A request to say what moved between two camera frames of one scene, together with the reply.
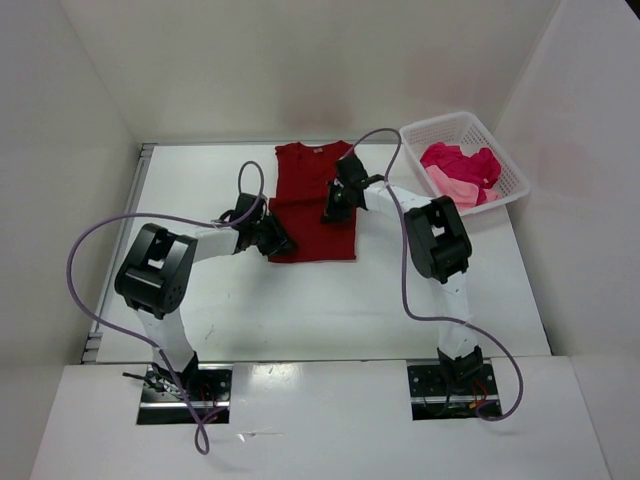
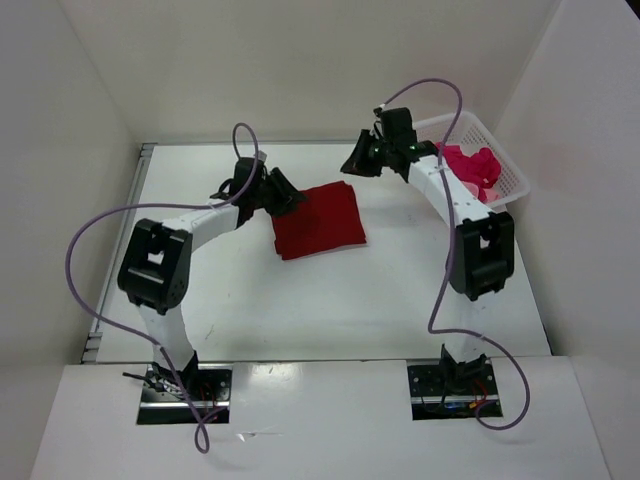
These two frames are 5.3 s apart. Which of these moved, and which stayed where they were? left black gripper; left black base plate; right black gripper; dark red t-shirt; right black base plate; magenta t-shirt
Moved: right black gripper; left black gripper; dark red t-shirt
Stayed: right black base plate; left black base plate; magenta t-shirt
